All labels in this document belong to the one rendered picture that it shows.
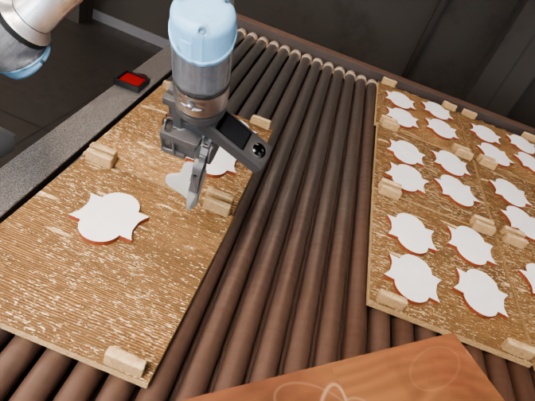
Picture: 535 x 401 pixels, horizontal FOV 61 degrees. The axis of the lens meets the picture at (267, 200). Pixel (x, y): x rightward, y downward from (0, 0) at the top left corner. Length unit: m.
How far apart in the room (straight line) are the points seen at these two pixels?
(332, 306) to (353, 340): 0.08
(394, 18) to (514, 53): 0.82
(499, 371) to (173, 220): 0.70
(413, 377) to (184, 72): 0.52
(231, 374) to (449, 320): 0.47
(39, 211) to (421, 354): 0.69
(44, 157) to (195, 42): 0.61
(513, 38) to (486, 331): 2.58
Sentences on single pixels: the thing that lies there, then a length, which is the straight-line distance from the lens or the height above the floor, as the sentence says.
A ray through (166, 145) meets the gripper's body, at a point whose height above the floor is 1.15.
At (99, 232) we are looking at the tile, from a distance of 0.85.
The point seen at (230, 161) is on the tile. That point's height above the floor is 0.95.
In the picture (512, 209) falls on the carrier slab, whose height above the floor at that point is 0.95.
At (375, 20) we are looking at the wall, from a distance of 3.54.
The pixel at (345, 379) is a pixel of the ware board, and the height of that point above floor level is 1.04.
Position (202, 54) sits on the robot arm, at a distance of 0.53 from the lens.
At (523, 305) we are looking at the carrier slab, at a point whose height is 0.94.
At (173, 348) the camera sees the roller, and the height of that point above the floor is 0.92.
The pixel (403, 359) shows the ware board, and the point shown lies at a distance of 0.73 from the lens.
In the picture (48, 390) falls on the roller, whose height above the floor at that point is 0.91.
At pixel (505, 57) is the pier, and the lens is 3.43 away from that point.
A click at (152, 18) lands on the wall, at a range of 4.06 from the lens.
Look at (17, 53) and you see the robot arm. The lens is 1.11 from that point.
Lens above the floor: 1.55
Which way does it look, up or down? 37 degrees down
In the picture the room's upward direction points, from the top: 21 degrees clockwise
